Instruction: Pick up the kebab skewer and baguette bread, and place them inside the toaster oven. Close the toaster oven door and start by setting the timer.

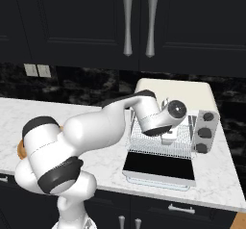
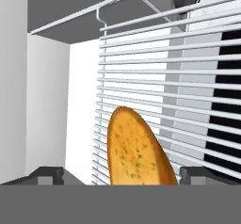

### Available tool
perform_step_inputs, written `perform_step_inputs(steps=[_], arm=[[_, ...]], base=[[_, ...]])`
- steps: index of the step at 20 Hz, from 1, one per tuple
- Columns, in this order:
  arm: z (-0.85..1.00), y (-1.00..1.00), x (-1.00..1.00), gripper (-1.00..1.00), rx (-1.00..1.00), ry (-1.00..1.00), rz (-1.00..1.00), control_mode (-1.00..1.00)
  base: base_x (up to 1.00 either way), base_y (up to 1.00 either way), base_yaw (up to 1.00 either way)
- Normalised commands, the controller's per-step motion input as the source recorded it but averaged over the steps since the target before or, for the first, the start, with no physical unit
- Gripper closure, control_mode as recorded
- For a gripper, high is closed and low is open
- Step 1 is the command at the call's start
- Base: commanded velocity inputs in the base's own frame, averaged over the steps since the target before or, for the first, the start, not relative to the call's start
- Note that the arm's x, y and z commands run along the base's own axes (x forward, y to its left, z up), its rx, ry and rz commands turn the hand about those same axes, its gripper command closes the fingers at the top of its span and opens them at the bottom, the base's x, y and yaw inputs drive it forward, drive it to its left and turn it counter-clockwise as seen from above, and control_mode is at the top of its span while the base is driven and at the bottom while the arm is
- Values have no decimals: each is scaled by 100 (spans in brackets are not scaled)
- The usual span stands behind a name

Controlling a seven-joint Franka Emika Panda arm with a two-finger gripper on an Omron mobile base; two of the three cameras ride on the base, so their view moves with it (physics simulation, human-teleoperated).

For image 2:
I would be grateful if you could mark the grey toaster oven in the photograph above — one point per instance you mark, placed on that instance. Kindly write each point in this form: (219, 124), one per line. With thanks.
(47, 77)

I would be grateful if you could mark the golden herbed baguette bread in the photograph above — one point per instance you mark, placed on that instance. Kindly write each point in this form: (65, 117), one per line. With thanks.
(135, 149)

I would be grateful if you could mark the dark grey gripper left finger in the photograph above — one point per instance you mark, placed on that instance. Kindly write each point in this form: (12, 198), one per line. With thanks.
(47, 175)

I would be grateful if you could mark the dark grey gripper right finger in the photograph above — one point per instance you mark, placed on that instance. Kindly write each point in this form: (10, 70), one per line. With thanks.
(200, 174)

